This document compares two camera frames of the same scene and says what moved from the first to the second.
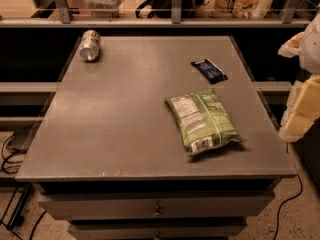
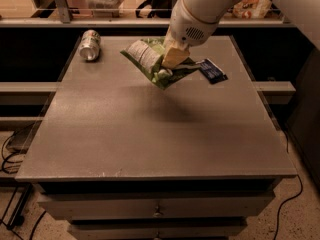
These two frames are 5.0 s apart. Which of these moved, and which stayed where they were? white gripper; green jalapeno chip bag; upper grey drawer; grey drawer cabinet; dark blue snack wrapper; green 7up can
Moved: white gripper; green jalapeno chip bag
Stayed: green 7up can; upper grey drawer; dark blue snack wrapper; grey drawer cabinet
